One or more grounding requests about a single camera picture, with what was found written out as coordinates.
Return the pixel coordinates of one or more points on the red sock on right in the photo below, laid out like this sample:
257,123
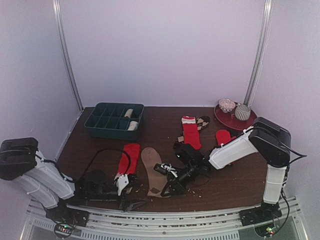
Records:
223,137

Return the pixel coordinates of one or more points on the aluminium frame post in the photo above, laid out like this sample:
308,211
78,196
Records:
66,57
260,51

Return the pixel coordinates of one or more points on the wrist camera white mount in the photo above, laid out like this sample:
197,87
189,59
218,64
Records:
125,183
166,169

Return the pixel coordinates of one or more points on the red sock with white cuff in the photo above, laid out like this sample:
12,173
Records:
190,132

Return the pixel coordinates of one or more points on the red plate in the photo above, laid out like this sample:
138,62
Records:
230,121

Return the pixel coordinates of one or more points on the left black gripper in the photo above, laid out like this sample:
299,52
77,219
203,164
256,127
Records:
134,205

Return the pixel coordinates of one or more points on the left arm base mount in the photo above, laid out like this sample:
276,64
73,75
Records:
66,220

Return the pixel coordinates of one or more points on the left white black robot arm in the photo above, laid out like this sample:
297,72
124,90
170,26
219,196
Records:
23,163

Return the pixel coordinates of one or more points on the green divided organizer tray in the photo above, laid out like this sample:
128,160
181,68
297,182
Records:
107,121

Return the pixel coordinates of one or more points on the red sock near left arm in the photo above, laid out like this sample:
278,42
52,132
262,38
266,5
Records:
129,159

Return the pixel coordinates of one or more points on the left aluminium frame post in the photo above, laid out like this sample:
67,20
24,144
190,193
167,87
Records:
66,57

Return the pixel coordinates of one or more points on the right aluminium frame post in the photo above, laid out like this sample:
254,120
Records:
260,51

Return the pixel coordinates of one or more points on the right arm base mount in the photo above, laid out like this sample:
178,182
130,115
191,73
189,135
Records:
262,217

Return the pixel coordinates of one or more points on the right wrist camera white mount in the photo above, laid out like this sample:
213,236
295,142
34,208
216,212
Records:
166,169

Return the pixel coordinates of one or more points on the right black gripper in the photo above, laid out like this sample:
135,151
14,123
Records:
172,180

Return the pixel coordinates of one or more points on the white dotted bowl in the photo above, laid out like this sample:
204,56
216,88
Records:
226,105

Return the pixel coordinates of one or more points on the argyle sock at back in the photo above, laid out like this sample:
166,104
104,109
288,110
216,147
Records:
202,122

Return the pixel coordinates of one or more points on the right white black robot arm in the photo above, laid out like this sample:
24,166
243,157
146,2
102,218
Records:
270,140

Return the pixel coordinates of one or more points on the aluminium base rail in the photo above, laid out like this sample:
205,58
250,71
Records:
224,224

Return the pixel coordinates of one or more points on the beige sock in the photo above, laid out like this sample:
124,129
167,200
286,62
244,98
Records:
156,181
128,113

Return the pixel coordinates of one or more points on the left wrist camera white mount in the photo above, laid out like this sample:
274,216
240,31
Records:
125,183

